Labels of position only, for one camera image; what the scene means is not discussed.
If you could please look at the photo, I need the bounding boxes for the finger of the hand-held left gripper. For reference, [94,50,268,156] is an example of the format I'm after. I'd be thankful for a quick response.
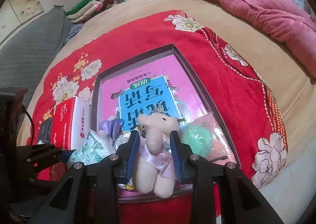
[16,143,73,169]

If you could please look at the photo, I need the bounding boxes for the white green tissue pack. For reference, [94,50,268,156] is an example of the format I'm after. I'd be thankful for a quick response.
[67,129,116,168]

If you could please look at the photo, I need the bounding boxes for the beige plush bear lilac dress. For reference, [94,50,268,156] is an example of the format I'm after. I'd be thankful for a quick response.
[133,109,184,198]

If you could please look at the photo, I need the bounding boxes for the red tissue box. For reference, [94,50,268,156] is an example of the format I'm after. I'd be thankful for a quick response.
[49,97,93,182]

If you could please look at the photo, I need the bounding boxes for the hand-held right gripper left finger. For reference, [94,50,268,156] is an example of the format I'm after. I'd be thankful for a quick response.
[28,130,140,224]

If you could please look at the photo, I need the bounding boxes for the pink quilted comforter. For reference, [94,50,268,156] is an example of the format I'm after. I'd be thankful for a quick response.
[166,0,316,77]

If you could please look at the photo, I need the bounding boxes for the blue patterned cloth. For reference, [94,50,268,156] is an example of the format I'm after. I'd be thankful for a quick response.
[63,23,86,47]

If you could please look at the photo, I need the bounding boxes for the pink and blue book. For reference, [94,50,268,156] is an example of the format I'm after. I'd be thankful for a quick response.
[101,56,213,133]

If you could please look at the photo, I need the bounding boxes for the pink item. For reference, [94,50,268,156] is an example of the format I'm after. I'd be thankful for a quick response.
[184,112,223,140]

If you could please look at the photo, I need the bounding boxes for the grey quilted cover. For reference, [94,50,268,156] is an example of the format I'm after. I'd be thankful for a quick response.
[0,7,74,101]

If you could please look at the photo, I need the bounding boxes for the beige bed sheet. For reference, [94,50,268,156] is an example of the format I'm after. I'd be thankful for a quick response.
[16,0,316,215]

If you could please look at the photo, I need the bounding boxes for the stack of folded clothes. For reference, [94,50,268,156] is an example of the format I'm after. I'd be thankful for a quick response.
[65,0,124,24]

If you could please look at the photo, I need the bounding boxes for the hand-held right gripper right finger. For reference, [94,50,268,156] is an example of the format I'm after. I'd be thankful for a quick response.
[170,130,284,224]

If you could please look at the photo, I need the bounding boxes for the black square box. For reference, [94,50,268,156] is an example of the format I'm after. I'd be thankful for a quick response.
[37,118,55,145]

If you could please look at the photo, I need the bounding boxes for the dark grey shallow box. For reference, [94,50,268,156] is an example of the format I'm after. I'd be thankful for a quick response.
[90,44,241,203]

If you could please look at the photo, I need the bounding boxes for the purple plush toy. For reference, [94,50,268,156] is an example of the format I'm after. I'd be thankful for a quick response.
[98,115,125,140]

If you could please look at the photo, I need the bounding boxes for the red floral blanket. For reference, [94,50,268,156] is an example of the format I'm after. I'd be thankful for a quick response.
[30,10,288,217]

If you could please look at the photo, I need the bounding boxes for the thin black cable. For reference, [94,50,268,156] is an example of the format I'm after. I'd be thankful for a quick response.
[21,107,35,144]

